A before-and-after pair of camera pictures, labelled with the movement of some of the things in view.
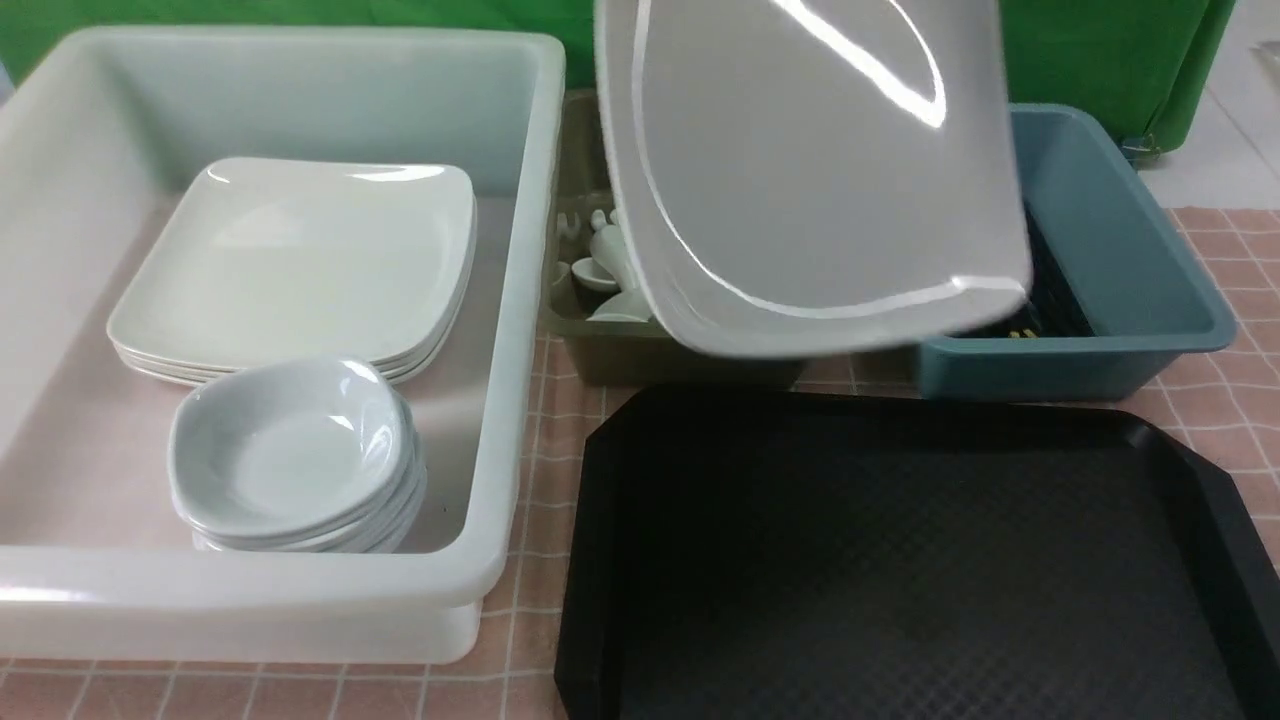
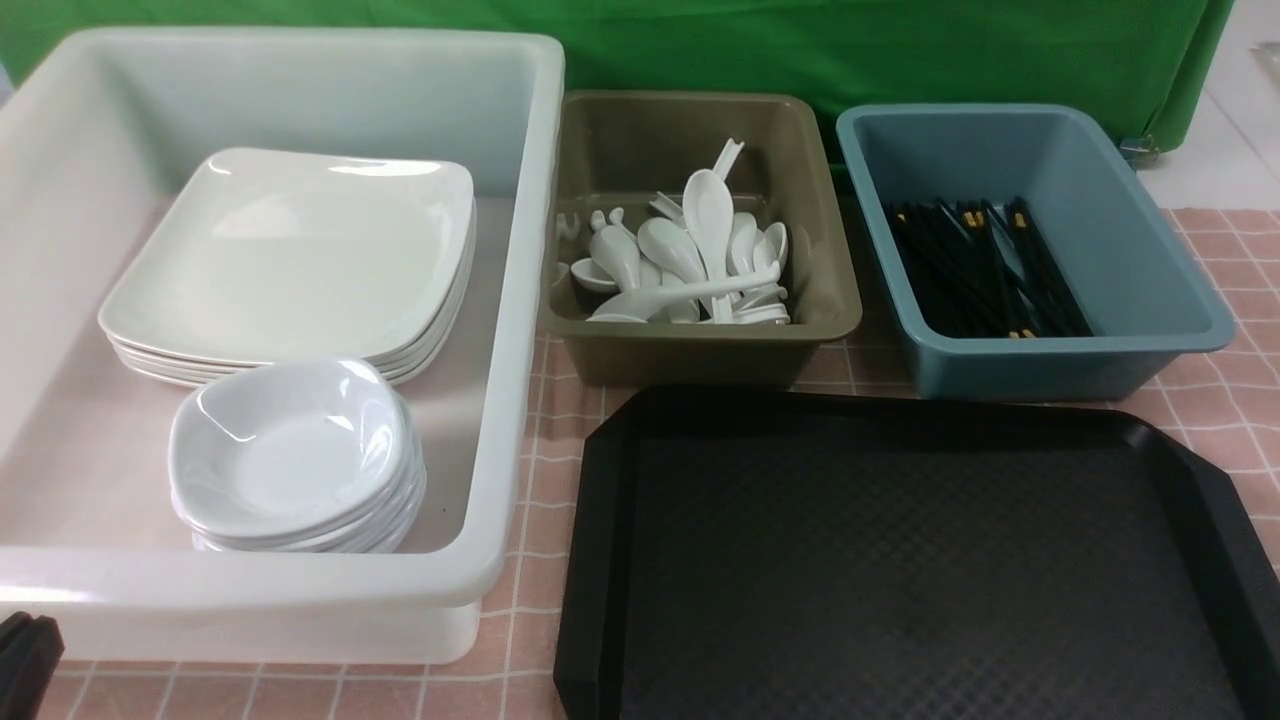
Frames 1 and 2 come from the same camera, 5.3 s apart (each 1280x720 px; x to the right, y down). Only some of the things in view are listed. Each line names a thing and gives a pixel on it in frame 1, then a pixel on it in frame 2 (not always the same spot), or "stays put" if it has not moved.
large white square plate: x=806 y=175 -> x=299 y=257
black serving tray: x=884 y=553 stays put
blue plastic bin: x=1145 y=301 stays put
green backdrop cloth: x=1160 y=64 stays put
